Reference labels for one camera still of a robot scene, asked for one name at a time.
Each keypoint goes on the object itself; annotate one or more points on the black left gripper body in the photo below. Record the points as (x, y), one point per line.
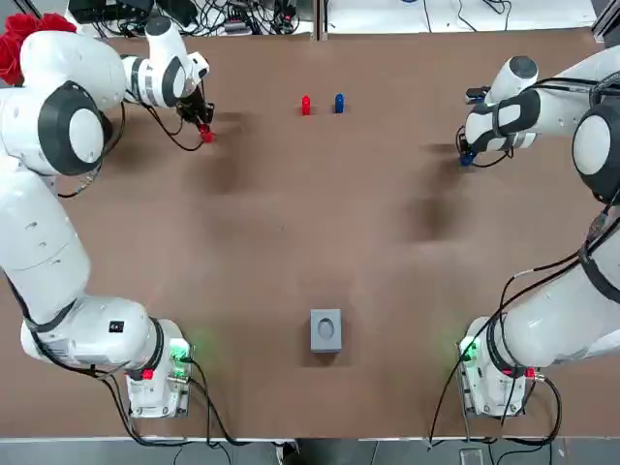
(190, 105)

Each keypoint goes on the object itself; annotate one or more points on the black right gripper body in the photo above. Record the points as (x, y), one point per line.
(464, 141)

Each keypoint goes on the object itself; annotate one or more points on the red block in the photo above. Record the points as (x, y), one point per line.
(208, 136)
(305, 105)

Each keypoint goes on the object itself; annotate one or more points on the blue block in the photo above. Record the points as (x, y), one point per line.
(466, 159)
(339, 103)

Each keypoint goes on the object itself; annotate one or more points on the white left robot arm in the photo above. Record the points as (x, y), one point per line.
(48, 227)

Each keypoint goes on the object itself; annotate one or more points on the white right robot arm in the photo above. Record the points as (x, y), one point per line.
(547, 334)

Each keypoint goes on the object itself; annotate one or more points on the grey power strip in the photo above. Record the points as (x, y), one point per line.
(237, 26)

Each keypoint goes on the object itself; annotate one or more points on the black electronics box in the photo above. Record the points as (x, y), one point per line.
(111, 9)

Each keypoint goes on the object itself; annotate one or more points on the red rose bouquet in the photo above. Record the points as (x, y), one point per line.
(9, 53)

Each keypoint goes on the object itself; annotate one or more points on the grey box with round recess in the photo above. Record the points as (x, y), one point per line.
(325, 331)

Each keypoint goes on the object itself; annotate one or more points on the aluminium frame rail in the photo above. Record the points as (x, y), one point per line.
(603, 21)

